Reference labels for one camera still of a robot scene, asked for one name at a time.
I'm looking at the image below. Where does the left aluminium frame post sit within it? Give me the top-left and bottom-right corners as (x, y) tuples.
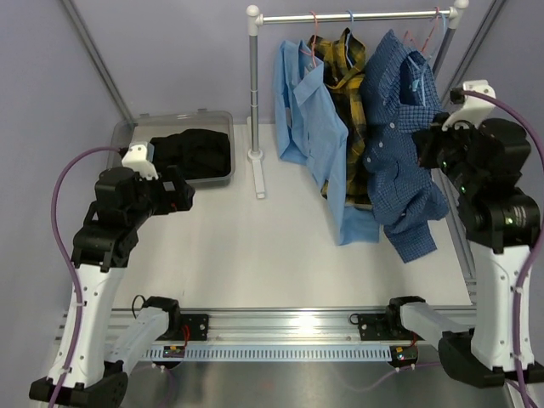
(59, 0), (134, 124)

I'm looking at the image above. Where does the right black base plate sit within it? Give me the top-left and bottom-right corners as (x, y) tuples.
(348, 313), (422, 342)

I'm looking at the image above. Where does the pink wire hanger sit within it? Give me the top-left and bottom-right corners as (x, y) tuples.
(298, 11), (319, 71)
(402, 7), (448, 57)

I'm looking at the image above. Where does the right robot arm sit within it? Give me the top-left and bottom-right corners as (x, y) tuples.
(384, 113), (543, 388)

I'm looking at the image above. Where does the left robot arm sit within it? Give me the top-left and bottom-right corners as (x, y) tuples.
(29, 166), (195, 407)

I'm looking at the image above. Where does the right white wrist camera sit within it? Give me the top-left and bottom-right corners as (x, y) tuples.
(442, 80), (496, 132)

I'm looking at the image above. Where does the light blue shirt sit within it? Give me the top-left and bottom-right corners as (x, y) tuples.
(273, 40), (380, 245)

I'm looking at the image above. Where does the metal clothes rack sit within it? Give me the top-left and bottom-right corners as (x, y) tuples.
(246, 0), (469, 200)

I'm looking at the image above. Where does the blue hanger for checked shirt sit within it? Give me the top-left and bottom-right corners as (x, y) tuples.
(404, 8), (448, 106)

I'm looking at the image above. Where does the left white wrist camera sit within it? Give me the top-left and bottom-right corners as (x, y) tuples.
(122, 141), (159, 181)

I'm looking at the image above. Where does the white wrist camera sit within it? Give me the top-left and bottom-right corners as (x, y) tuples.
(122, 141), (159, 181)
(442, 80), (496, 132)

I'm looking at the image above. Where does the clear plastic storage bin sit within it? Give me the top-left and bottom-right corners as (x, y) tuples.
(112, 110), (235, 188)

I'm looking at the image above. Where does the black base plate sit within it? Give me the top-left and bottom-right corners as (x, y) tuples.
(348, 313), (422, 342)
(161, 313), (209, 342)

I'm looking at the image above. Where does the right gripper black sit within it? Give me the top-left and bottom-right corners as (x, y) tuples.
(414, 110), (481, 196)

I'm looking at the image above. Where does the dark blue checked shirt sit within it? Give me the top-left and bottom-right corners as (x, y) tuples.
(360, 31), (449, 263)

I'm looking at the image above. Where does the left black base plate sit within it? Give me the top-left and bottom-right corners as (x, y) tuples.
(161, 313), (209, 342)

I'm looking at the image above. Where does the slotted cable duct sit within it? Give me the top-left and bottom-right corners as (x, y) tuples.
(142, 344), (392, 363)

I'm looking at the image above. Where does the right aluminium frame post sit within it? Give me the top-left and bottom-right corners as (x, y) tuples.
(441, 0), (509, 107)

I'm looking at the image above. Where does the aluminium frame post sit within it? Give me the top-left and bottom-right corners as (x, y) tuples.
(59, 0), (134, 124)
(441, 0), (509, 107)

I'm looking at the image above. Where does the black shirt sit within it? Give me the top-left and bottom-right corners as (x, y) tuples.
(150, 128), (232, 180)

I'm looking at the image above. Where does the blue hanger for plaid shirt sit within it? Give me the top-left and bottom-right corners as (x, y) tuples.
(344, 9), (354, 69)

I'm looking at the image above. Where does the aluminium mounting rail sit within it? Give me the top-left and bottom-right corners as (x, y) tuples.
(54, 308), (477, 346)

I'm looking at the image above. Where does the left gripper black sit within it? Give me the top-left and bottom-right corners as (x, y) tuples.
(127, 165), (195, 228)

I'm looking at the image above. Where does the yellow plaid shirt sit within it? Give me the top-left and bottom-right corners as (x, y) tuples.
(315, 28), (371, 209)

